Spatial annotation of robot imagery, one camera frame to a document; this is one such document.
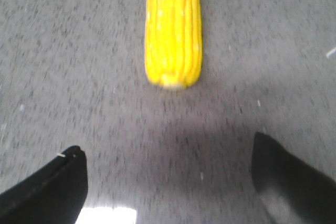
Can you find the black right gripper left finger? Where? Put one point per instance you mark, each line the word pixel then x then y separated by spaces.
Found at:
pixel 55 193

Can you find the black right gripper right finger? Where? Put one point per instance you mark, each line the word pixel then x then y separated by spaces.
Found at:
pixel 291 190

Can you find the yellow corn cob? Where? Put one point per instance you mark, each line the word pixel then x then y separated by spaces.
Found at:
pixel 173 43

